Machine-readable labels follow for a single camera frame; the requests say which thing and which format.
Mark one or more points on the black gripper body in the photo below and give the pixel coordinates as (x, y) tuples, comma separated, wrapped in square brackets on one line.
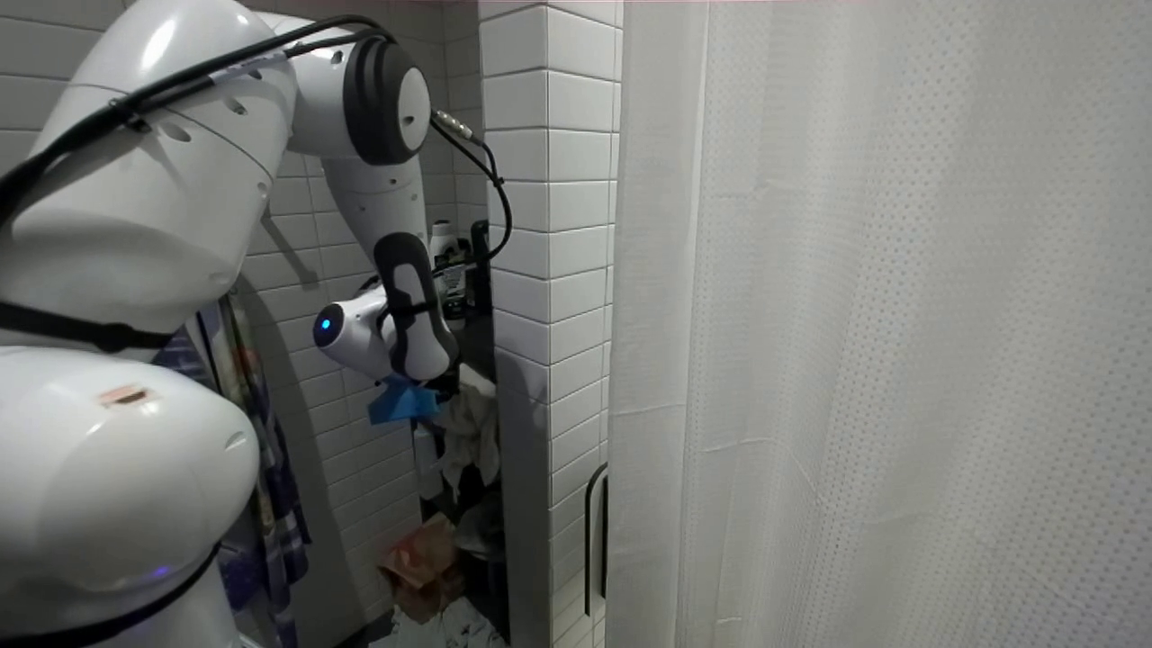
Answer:
[(449, 382)]

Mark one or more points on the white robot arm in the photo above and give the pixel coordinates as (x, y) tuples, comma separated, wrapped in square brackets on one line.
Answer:
[(122, 482)]

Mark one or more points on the blue cloth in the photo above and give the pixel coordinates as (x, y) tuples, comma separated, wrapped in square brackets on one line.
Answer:
[(403, 403)]

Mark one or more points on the black shelf unit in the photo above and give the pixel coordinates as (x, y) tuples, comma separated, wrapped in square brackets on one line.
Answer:
[(479, 527)]

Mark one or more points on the white shower curtain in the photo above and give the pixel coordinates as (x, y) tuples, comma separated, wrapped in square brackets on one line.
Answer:
[(889, 337)]

